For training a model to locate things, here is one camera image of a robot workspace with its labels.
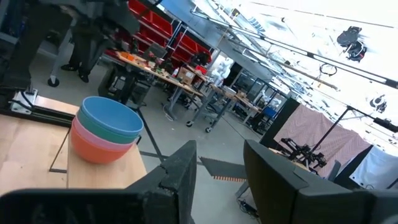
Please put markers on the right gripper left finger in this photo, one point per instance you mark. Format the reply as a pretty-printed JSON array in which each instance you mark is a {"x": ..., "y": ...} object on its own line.
[{"x": 174, "y": 186}]

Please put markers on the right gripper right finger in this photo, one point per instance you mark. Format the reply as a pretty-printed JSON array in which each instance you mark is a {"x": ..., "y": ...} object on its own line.
[{"x": 280, "y": 196}]

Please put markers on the coral bowl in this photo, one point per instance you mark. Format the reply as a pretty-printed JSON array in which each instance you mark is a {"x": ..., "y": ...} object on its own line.
[{"x": 99, "y": 155}]

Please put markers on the pink bowl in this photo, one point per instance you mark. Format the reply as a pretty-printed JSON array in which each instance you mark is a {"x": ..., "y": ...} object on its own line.
[{"x": 93, "y": 138}]

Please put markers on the blue bowl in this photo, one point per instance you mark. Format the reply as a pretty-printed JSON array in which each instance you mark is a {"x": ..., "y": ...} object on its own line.
[{"x": 112, "y": 115}]

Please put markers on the teal bowl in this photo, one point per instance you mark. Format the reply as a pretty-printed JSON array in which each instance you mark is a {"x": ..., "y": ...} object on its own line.
[{"x": 93, "y": 130}]

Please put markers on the black power strip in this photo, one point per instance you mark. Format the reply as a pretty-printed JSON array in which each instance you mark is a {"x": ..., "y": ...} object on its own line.
[{"x": 247, "y": 207}]

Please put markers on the black robot arms on table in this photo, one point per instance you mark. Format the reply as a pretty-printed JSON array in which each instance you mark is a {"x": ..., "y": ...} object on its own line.
[{"x": 303, "y": 152}]

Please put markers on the black panel with orange edge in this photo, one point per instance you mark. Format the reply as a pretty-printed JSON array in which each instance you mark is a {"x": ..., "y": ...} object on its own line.
[{"x": 224, "y": 168}]

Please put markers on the pink quilted curtain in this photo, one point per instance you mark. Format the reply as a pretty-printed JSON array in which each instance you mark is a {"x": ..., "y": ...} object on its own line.
[{"x": 311, "y": 130}]

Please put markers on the black partition panel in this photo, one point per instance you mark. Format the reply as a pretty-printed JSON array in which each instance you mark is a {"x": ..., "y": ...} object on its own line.
[
  {"x": 278, "y": 121},
  {"x": 351, "y": 171}
]

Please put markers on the white cloth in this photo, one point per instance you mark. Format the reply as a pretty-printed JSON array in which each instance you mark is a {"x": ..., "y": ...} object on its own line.
[{"x": 379, "y": 171}]

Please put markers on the wheeled workbench with wooden top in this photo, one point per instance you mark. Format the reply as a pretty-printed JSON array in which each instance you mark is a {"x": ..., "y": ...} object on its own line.
[
  {"x": 161, "y": 76},
  {"x": 236, "y": 99}
]

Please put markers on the cardboard box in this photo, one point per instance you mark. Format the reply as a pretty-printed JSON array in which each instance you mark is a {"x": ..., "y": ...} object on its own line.
[{"x": 186, "y": 76}]

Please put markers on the white robot figure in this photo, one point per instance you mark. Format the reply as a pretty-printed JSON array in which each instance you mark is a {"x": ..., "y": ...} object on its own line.
[{"x": 222, "y": 71}]

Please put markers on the black boom stand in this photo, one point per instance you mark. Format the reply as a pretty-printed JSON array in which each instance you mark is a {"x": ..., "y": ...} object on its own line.
[{"x": 385, "y": 124}]

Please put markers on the rack with red bins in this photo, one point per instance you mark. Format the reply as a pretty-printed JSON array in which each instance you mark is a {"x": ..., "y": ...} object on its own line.
[{"x": 155, "y": 25}]

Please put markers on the person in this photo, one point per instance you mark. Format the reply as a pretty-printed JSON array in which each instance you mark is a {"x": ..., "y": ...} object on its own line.
[
  {"x": 34, "y": 46},
  {"x": 87, "y": 46}
]

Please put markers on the black ceiling-mounted camera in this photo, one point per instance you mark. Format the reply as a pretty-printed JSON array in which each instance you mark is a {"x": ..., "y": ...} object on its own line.
[
  {"x": 349, "y": 35},
  {"x": 378, "y": 104}
]

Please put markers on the black metal table frame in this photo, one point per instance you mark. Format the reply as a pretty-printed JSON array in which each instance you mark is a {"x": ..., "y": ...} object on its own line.
[{"x": 53, "y": 119}]

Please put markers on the silver corner bracket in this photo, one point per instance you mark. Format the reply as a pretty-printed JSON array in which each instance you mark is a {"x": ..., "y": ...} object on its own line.
[{"x": 23, "y": 102}]

